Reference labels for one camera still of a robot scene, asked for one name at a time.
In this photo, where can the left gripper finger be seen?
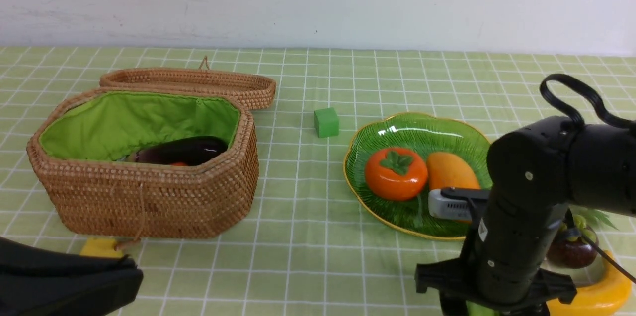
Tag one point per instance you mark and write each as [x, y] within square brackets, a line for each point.
[39, 282]

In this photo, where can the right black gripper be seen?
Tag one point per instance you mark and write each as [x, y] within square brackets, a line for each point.
[507, 256]

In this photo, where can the green bitter gourd toy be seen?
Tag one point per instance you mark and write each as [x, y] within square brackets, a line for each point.
[475, 309]

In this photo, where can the purple mangosteen toy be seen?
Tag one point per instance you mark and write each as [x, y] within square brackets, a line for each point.
[574, 252]

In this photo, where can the orange mango toy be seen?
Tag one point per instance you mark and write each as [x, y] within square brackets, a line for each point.
[448, 170]

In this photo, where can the orange persimmon toy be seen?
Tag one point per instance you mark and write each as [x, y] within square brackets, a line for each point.
[396, 174]

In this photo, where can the yellow banana toy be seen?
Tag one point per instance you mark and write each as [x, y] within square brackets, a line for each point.
[603, 298]

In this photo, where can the purple eggplant toy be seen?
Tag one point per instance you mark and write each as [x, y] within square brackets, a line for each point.
[194, 151]

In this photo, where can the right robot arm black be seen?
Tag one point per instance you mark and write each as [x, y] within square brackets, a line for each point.
[538, 172]

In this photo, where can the yellow foam block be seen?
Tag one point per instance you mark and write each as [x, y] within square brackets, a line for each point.
[102, 247]

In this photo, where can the woven wicker basket green lining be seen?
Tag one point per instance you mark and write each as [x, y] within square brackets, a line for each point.
[77, 156]

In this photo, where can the green checkered tablecloth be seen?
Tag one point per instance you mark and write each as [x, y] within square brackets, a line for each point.
[307, 248]

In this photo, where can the green glass leaf plate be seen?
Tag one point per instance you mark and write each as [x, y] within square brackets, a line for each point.
[423, 134]

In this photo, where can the green foam cube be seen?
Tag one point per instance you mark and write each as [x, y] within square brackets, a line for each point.
[326, 123]

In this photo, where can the woven wicker basket lid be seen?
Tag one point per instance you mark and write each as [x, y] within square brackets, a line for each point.
[254, 92]

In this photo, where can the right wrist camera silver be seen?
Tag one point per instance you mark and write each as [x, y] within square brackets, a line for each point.
[458, 204]

